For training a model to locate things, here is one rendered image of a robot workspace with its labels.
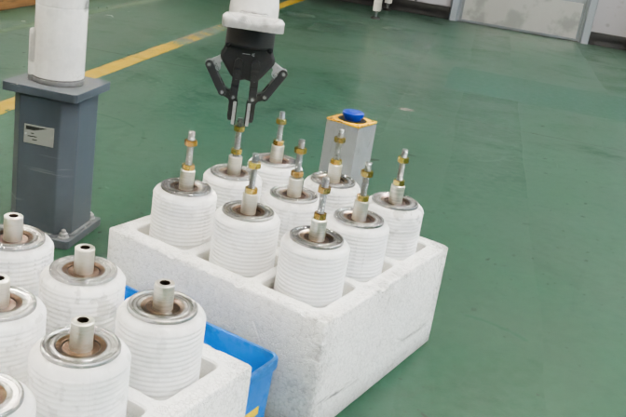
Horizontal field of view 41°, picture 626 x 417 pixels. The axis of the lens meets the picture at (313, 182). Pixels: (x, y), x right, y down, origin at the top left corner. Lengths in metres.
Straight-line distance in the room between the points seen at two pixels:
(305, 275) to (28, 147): 0.69
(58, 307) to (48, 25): 0.73
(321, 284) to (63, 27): 0.71
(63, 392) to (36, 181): 0.87
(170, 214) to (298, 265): 0.23
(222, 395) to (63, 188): 0.78
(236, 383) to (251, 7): 0.57
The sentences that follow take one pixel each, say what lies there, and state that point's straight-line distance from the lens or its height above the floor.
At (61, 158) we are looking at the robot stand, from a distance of 1.62.
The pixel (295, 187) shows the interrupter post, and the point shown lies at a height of 0.27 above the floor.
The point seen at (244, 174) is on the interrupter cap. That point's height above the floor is 0.25.
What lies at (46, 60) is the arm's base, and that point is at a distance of 1.60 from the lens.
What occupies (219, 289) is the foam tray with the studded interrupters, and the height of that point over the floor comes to 0.16.
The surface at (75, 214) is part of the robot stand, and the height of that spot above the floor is 0.05.
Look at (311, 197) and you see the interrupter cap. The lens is 1.31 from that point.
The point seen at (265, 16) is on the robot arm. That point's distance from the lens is 1.27.
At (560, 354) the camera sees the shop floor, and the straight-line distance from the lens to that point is 1.58.
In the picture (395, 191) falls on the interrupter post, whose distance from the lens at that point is 1.34.
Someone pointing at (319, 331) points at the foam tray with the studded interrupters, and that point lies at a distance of 1.11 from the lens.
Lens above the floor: 0.69
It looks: 18 degrees down
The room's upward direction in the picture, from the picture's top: 9 degrees clockwise
